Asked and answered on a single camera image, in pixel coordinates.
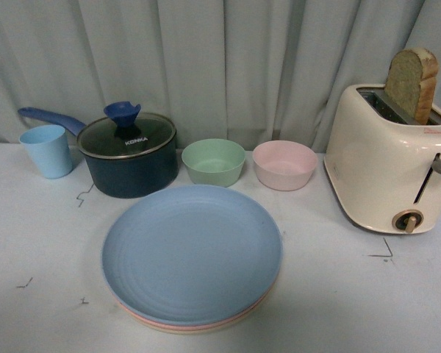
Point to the green plastic bowl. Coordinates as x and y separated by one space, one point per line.
214 161

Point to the light blue plastic cup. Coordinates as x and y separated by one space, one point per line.
47 146

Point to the cream plastic plate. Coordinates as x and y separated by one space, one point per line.
188 330

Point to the pink plastic bowl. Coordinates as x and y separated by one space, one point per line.
284 165

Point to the blue plastic plate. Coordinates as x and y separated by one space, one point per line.
192 253

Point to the dark blue saucepan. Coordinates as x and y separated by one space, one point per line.
124 178

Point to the glass pot lid blue knob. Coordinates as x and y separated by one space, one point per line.
125 132

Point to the cream white toaster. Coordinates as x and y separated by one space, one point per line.
385 169

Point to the grey curtain backdrop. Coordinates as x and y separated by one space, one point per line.
249 71

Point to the slice of bread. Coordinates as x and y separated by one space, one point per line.
411 82

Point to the pink plastic plate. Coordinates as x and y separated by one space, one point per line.
258 303

